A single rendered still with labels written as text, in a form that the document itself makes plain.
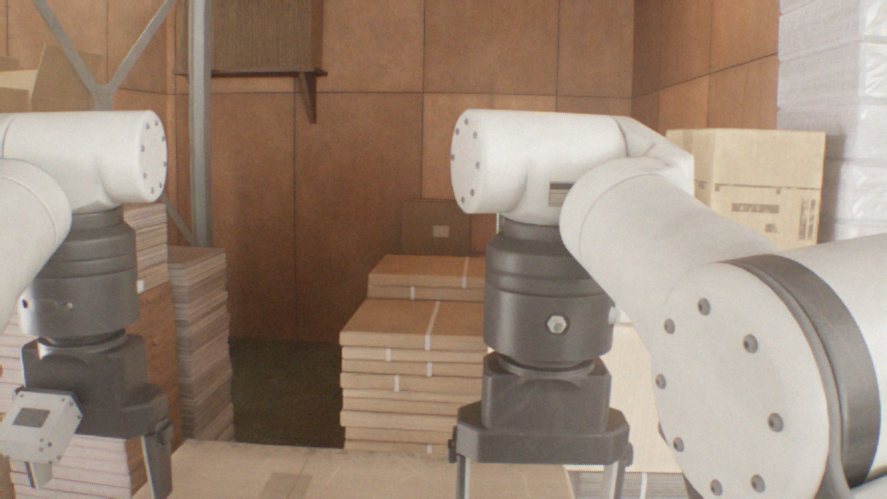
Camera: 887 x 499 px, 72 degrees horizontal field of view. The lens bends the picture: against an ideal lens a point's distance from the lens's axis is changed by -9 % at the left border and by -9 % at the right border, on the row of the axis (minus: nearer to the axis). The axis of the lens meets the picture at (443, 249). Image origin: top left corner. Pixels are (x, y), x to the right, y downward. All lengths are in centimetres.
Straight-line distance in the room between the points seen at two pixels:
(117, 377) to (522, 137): 32
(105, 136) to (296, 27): 405
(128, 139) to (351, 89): 427
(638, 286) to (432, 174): 434
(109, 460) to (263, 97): 317
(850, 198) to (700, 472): 76
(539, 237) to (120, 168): 28
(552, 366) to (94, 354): 32
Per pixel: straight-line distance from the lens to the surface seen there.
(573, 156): 41
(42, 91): 313
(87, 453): 235
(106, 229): 49
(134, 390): 53
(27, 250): 40
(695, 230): 29
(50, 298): 49
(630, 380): 89
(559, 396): 45
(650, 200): 32
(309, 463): 81
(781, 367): 18
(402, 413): 218
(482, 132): 39
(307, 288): 490
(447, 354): 208
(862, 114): 95
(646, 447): 93
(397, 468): 80
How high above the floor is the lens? 147
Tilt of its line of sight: 9 degrees down
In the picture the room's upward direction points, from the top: 1 degrees clockwise
